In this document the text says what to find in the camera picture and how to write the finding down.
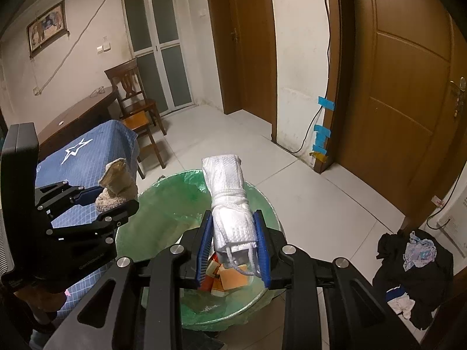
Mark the thin wall wire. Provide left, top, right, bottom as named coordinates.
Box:
left=34, top=0, right=123, bottom=94

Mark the black wall cable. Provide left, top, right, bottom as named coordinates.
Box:
left=271, top=0, right=331, bottom=154

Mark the framed wall picture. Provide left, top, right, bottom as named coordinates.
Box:
left=26, top=0, right=68, bottom=58

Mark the wooden chair with orange seat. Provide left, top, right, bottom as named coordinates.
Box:
left=120, top=111, right=165, bottom=180

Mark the frosted glass door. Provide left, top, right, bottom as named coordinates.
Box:
left=120, top=0, right=194, bottom=116

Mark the blue star tablecloth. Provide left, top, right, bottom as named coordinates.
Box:
left=34, top=120, right=141, bottom=311

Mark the orange carton box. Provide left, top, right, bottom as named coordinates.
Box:
left=202, top=255, right=223, bottom=292

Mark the person's left hand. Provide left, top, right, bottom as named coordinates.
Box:
left=15, top=281, right=68, bottom=312

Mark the white wall socket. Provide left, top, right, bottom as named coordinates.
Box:
left=436, top=215, right=461, bottom=231

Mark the yellow sponge block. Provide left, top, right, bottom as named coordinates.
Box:
left=219, top=266, right=253, bottom=292

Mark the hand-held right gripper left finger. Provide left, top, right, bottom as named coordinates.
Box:
left=44, top=209, right=219, bottom=350

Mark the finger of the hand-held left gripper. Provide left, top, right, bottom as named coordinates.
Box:
left=49, top=200, right=140, bottom=246
left=34, top=181, right=105, bottom=210

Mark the dark wooden desk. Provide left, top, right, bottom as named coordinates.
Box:
left=36, top=85, right=119, bottom=161

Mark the dark wooden chair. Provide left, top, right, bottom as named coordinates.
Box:
left=104, top=57, right=168, bottom=136

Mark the pile of dark clothes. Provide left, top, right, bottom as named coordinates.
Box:
left=376, top=228, right=455, bottom=331

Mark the metal door handle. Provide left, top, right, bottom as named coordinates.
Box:
left=449, top=76, right=467, bottom=118

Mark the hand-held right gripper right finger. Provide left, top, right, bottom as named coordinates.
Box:
left=253, top=209, right=424, bottom=350

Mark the white cloth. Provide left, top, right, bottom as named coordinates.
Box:
left=202, top=155, right=258, bottom=276

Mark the panelled wooden door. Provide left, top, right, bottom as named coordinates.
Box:
left=326, top=0, right=467, bottom=219

